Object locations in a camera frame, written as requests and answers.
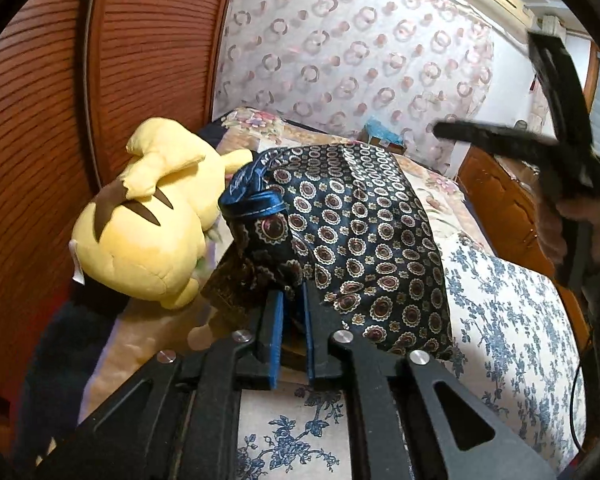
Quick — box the yellow plush toy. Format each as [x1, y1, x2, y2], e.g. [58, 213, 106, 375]
[70, 117, 253, 351]

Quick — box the navy circle-patterned satin shirt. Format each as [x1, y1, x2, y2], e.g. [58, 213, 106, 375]
[212, 142, 453, 361]

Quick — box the person's right hand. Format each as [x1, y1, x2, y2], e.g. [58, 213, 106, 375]
[536, 196, 600, 273]

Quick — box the floral bedspread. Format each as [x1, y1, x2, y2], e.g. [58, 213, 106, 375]
[215, 107, 496, 256]

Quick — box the sheer ring-patterned curtain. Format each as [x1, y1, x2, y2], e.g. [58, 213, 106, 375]
[212, 0, 496, 171]

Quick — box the brown patterned cloth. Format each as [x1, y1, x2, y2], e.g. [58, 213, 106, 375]
[200, 255, 261, 331]

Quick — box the brown louvred wardrobe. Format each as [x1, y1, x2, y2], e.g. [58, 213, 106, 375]
[0, 0, 241, 411]

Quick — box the white blue-flowered cloth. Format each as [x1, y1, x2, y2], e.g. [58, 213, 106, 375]
[87, 232, 588, 480]

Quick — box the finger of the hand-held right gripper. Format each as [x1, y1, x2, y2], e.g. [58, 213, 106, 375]
[528, 34, 595, 158]
[434, 121, 581, 171]

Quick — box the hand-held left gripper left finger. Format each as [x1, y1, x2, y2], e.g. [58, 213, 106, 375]
[55, 292, 286, 480]

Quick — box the wooden sideboard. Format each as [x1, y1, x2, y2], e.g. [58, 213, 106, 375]
[455, 147, 556, 271]

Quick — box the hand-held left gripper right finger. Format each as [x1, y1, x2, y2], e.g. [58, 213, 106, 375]
[304, 285, 556, 480]

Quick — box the black cable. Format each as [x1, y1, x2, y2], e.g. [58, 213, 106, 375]
[570, 320, 593, 451]

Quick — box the dark blue mattress sheet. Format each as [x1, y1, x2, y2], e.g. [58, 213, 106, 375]
[10, 285, 131, 461]

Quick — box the blue bundle behind bed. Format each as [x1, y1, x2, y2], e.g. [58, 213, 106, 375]
[362, 117, 406, 153]

